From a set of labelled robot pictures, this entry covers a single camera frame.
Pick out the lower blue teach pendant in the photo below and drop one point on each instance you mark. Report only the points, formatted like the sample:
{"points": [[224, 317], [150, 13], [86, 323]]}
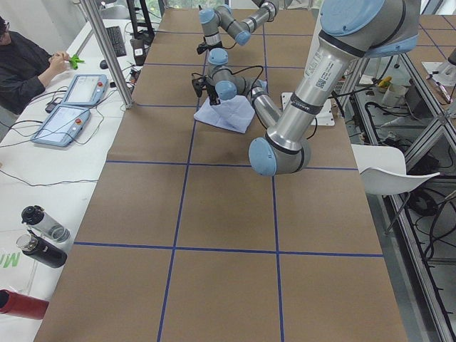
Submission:
{"points": [[62, 126]]}

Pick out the blue teach pendant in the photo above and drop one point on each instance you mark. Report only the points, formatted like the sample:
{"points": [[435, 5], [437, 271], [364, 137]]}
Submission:
{"points": [[86, 90], [62, 126]]}

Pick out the black insulated bottle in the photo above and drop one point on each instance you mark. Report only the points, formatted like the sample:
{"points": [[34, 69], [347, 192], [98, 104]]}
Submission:
{"points": [[42, 251]]}

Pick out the light blue striped shirt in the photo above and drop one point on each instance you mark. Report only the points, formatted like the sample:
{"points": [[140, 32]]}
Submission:
{"points": [[232, 113]]}

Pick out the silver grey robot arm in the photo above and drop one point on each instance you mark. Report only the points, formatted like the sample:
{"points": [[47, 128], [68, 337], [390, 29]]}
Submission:
{"points": [[222, 17], [349, 30]]}

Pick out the clear water bottle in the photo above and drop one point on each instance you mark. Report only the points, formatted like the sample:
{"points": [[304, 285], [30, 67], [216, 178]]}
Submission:
{"points": [[37, 218]]}

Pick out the red bottle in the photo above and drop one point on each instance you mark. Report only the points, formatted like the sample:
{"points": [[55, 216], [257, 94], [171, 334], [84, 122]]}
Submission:
{"points": [[16, 304]]}

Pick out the person in black top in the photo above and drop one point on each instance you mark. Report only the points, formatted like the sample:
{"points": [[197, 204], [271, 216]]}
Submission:
{"points": [[26, 69]]}

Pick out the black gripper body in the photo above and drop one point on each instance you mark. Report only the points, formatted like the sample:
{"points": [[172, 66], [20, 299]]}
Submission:
{"points": [[212, 92], [211, 45]]}

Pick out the black computer mouse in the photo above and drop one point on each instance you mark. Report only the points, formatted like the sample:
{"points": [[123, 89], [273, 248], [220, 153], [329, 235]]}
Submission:
{"points": [[103, 65]]}

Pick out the upper blue teach pendant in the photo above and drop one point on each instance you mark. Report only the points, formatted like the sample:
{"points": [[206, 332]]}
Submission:
{"points": [[86, 90]]}

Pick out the green toy object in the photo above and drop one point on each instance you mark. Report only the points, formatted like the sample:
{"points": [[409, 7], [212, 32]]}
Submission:
{"points": [[75, 61]]}

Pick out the white curved chair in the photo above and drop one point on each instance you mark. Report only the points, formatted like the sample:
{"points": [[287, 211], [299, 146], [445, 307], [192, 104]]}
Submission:
{"points": [[383, 172]]}

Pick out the aluminium frame rail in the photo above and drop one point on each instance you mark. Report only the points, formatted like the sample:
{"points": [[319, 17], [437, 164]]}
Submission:
{"points": [[393, 102]]}

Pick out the grey metal frame post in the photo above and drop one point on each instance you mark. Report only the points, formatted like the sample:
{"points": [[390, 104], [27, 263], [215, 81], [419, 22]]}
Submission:
{"points": [[92, 12]]}

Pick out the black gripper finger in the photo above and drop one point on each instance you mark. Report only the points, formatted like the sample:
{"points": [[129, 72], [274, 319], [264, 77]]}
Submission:
{"points": [[214, 100]]}

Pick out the black keyboard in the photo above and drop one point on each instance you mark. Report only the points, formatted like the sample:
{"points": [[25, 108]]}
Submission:
{"points": [[115, 36]]}

